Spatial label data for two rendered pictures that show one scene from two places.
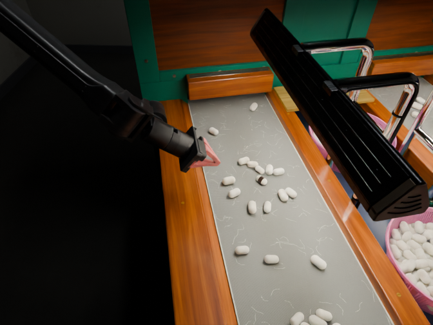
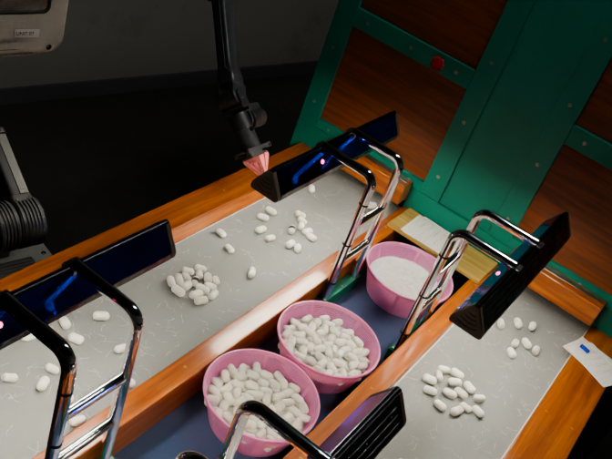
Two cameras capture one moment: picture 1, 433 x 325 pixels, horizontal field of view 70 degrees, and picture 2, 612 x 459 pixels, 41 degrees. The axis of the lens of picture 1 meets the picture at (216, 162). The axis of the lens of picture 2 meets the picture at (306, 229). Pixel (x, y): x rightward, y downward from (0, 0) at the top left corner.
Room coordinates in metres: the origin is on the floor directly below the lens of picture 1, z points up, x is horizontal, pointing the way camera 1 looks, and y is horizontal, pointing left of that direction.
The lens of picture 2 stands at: (-1.03, -1.27, 2.07)
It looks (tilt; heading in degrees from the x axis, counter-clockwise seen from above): 33 degrees down; 34
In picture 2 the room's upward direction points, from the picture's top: 21 degrees clockwise
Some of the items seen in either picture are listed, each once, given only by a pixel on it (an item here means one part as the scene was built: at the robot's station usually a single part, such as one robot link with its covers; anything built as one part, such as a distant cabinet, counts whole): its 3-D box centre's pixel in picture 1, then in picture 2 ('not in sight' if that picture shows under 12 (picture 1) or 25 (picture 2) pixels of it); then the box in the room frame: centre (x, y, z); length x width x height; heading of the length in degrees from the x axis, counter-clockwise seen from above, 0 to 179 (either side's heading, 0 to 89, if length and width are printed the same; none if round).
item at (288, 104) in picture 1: (322, 94); (442, 244); (0.98, -0.39, 0.77); 0.33 x 0.15 x 0.01; 101
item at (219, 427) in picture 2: not in sight; (257, 406); (0.06, -0.57, 0.72); 0.27 x 0.27 x 0.10
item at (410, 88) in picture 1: (327, 144); (337, 219); (0.56, -0.27, 0.90); 0.20 x 0.19 x 0.45; 11
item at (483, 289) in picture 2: not in sight; (521, 264); (0.66, -0.74, 1.08); 0.62 x 0.08 x 0.07; 11
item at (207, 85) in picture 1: (229, 82); (367, 168); (0.97, -0.05, 0.83); 0.30 x 0.06 x 0.07; 101
